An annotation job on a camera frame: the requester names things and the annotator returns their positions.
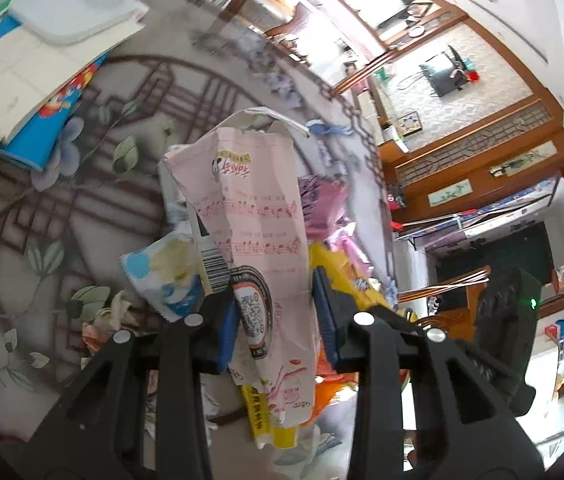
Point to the pink paper bag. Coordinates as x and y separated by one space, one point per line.
257 185

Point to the blue candy wrapper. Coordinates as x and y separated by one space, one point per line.
329 129

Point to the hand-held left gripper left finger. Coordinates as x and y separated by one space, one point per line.
227 335

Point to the white lamp base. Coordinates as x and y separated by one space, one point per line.
77 10

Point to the carved wooden chair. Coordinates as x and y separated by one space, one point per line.
451 305

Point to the white paper pad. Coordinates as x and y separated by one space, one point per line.
12 85

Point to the crumpled beige wrapper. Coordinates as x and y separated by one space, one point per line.
107 320

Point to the wall television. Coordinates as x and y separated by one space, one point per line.
441 75

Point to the yellow snack wrapper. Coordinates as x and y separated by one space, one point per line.
346 275

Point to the pink plastic wrapper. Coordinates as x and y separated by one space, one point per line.
324 200

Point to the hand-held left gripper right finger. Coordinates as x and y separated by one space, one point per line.
326 325

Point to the blue picture book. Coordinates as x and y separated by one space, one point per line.
47 125

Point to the yellow strip wrapper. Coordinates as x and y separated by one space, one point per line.
262 415

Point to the small framed picture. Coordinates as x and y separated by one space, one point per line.
409 124

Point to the long printed board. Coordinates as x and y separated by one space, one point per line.
486 215

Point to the orange snack wrapper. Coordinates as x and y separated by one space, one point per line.
329 395

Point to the white barcode package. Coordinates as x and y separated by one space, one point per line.
212 265

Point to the blue white snack wrapper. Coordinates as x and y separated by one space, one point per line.
162 275

